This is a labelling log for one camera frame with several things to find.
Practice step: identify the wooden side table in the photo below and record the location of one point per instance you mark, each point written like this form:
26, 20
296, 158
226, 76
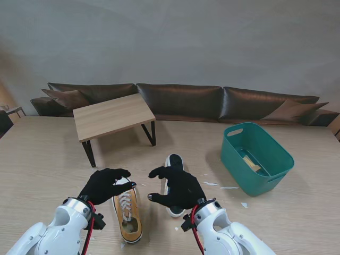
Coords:
14, 109

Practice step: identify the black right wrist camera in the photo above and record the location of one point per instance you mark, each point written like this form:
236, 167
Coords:
187, 224

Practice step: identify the dark chair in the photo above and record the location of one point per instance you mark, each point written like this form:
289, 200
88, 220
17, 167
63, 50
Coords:
4, 125

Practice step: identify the small wooden black-legged stand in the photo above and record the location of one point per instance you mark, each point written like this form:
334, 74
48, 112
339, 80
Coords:
111, 117

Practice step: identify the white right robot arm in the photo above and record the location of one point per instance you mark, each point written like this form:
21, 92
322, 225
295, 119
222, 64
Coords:
225, 233

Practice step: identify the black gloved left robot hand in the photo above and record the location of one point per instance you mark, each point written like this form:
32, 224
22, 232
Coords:
106, 186

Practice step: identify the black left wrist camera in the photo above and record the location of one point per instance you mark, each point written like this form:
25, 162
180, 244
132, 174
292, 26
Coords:
99, 221

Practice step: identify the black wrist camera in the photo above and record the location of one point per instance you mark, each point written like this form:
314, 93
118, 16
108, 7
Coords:
187, 224
99, 221

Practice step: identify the brown leather throw pillow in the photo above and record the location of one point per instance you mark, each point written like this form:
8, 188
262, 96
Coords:
289, 110
63, 97

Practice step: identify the light wooden cabinet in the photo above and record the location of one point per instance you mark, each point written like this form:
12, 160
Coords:
337, 131

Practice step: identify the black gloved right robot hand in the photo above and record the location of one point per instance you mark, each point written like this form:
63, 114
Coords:
180, 191

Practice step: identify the green plastic basin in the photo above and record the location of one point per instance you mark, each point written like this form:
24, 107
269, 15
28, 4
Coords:
231, 148

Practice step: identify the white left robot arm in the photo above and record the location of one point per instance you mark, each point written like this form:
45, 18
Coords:
58, 231

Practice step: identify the wooden brush yellow bristles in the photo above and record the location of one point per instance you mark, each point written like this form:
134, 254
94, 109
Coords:
252, 163

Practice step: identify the brown leather sofa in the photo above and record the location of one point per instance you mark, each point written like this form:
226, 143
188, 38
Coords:
180, 101

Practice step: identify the yellow canvas sneaker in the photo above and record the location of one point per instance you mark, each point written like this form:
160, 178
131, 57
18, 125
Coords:
128, 212
175, 162

